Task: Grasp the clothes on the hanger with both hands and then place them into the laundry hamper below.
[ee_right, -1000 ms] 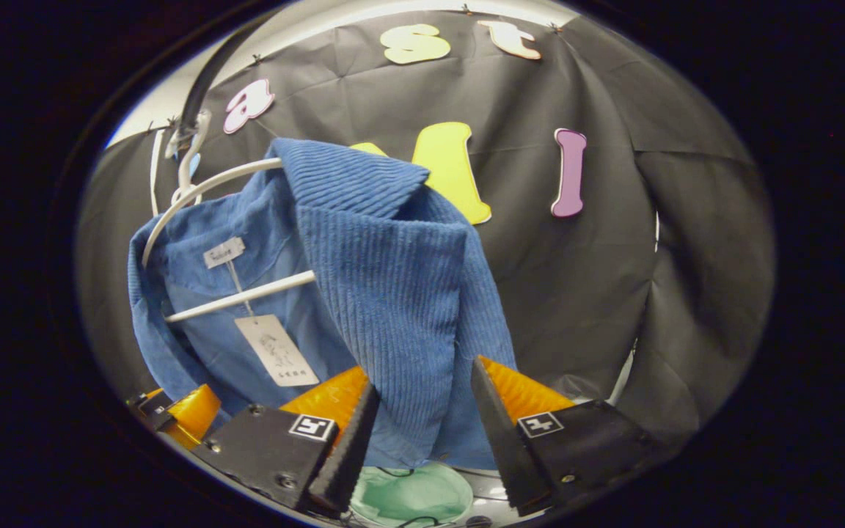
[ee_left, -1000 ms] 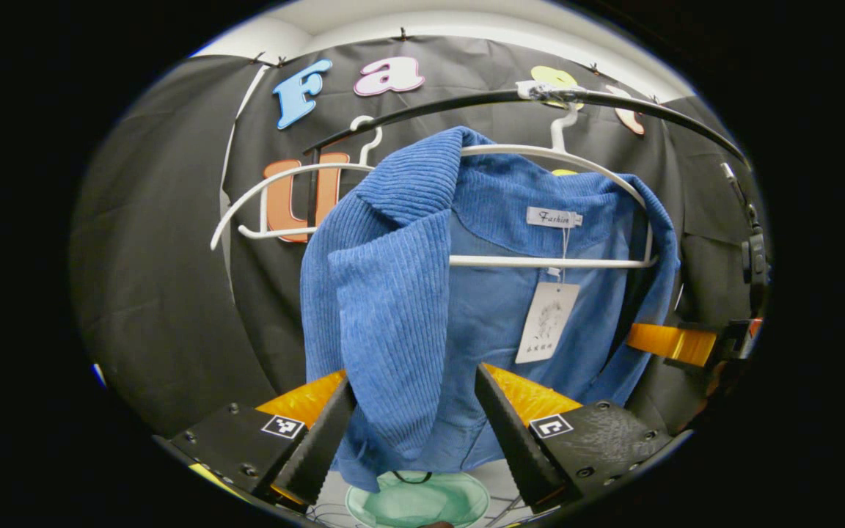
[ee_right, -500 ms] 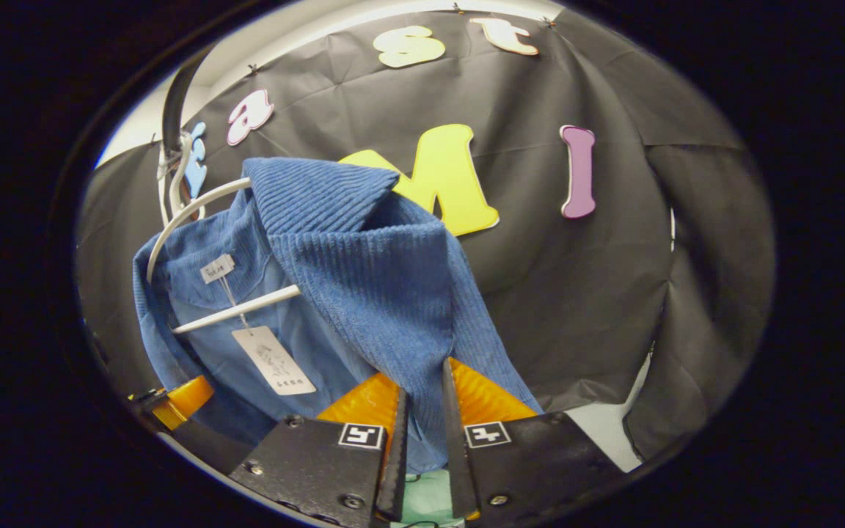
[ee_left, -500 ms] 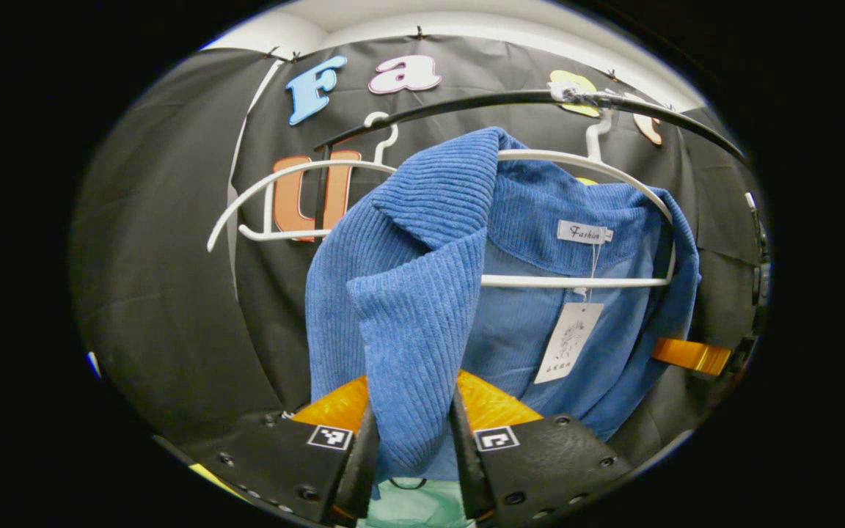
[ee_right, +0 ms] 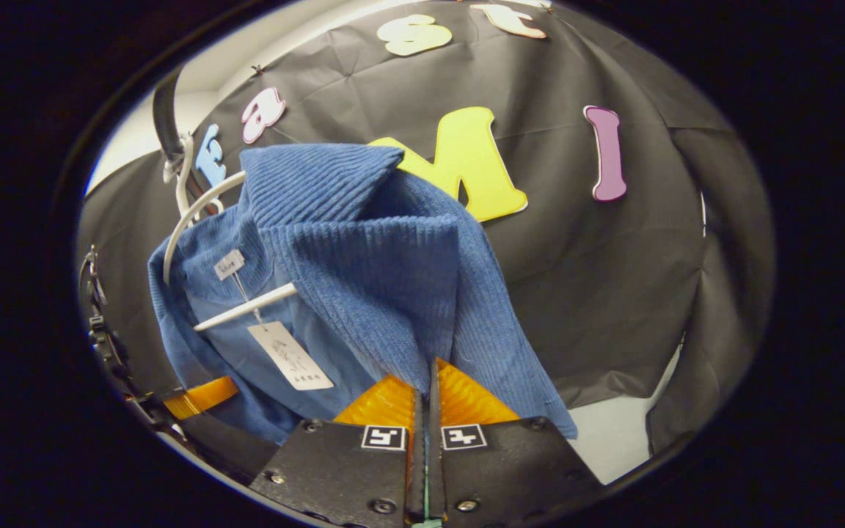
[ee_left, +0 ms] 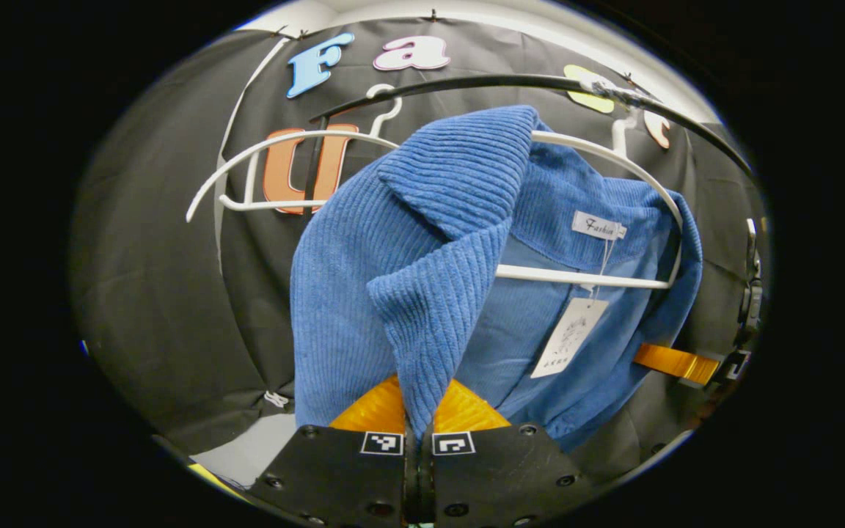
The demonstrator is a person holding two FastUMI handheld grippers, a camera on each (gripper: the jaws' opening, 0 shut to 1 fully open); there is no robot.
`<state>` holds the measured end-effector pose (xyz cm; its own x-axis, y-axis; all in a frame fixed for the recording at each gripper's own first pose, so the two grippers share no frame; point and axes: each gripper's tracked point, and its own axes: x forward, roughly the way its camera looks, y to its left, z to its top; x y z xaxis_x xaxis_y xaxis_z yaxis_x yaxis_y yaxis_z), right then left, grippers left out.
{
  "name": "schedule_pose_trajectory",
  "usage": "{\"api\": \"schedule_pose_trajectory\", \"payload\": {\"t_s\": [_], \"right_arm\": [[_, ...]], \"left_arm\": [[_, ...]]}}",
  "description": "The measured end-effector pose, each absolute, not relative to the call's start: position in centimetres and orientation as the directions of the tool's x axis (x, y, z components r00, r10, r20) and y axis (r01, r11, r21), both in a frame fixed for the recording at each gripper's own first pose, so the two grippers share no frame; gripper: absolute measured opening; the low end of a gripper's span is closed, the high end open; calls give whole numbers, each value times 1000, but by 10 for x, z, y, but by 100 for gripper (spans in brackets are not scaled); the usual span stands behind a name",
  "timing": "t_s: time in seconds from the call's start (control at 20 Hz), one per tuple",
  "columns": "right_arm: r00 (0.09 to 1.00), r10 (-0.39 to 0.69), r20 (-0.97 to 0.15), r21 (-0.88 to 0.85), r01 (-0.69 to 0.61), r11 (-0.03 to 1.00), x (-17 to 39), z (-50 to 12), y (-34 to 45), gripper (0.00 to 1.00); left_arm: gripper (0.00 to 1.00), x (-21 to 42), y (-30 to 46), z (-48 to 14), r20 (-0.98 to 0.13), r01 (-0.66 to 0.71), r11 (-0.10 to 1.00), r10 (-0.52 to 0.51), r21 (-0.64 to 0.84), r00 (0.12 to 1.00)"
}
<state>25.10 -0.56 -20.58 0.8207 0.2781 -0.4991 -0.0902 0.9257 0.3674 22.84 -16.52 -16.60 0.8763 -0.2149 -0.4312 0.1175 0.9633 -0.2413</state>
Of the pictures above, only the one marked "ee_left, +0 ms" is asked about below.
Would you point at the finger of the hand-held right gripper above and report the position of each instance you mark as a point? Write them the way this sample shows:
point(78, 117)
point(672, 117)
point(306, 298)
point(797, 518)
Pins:
point(675, 363)

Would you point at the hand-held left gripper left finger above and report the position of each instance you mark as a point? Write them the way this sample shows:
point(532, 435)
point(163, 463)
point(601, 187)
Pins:
point(334, 469)

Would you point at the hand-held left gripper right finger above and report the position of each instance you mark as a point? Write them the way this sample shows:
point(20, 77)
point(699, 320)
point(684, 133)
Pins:
point(496, 469)

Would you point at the white hanger with tied hook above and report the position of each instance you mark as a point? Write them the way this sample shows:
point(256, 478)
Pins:
point(584, 279)

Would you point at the empty white clothes hanger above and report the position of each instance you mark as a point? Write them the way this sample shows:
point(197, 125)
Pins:
point(268, 205)

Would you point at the black clothes rack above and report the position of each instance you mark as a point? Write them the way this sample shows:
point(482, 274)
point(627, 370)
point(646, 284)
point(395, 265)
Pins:
point(466, 79)

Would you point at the white cloth tie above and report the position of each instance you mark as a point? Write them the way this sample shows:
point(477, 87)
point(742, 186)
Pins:
point(276, 400)

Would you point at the black backdrop cloth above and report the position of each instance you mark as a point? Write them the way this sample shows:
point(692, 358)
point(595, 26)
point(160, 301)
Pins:
point(158, 257)

